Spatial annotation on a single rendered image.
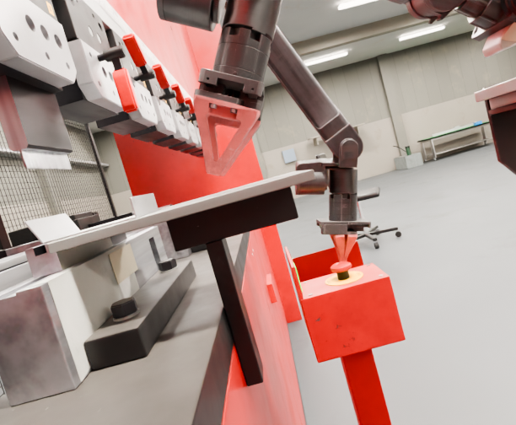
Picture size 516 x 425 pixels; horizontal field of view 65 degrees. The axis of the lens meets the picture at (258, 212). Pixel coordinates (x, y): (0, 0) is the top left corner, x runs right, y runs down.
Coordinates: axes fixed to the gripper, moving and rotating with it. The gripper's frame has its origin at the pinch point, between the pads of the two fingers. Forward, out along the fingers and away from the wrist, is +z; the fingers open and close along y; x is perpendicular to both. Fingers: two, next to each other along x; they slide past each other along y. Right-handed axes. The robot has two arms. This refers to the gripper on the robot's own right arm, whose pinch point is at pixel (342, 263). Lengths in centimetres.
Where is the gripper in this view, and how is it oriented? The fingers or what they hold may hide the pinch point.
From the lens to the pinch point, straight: 86.7
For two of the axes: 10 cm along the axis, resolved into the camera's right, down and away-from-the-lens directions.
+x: 0.0, 0.8, -10.0
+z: 0.1, 10.0, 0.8
